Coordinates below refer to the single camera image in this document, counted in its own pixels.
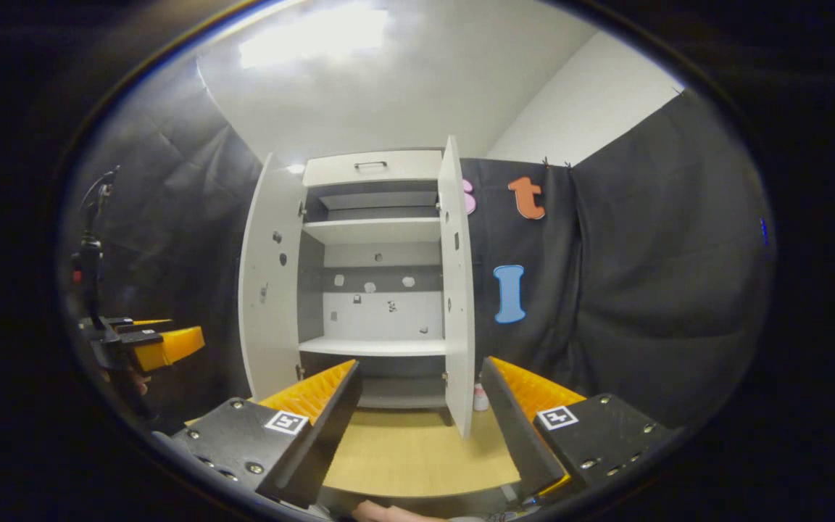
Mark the shoe cabinet door camera sticker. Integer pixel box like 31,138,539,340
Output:
238,152,310,401

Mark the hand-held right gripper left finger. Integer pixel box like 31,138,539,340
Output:
170,359,364,508

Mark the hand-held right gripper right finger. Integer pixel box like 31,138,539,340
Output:
479,355,672,501

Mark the white double-door shoe cabinet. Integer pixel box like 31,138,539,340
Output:
294,149,462,428

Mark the black backdrop cloth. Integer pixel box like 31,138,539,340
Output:
59,69,777,436

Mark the shoe cabinet door headphone sticker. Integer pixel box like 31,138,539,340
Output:
437,136,478,439

